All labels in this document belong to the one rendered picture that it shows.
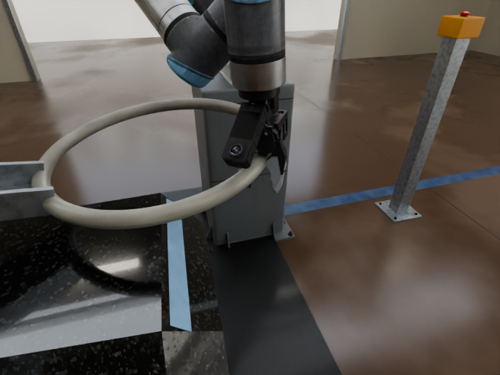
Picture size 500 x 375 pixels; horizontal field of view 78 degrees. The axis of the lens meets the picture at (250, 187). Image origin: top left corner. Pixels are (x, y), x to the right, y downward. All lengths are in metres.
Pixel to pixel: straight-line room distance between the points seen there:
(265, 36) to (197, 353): 0.47
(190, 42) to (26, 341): 0.52
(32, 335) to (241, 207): 1.20
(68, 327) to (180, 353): 0.16
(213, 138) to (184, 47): 0.77
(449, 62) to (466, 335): 1.19
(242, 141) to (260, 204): 1.12
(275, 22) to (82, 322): 0.50
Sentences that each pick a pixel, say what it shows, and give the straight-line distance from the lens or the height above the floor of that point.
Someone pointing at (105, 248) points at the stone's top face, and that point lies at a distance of 0.61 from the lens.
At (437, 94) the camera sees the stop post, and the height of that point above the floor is 0.75.
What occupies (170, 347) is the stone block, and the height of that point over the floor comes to 0.80.
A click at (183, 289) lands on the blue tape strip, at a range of 0.55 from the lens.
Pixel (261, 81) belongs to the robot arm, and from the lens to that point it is 0.50.
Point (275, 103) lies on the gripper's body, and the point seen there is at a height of 1.03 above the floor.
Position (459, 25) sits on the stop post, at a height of 1.05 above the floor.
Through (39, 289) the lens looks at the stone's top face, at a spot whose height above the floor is 0.82.
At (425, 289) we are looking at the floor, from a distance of 1.75.
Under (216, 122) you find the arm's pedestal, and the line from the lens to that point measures 1.33.
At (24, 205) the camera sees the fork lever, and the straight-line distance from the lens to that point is 0.62.
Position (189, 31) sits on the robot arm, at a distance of 0.64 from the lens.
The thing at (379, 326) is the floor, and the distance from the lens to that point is 1.53.
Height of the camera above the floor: 1.22
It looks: 34 degrees down
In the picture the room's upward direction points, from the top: straight up
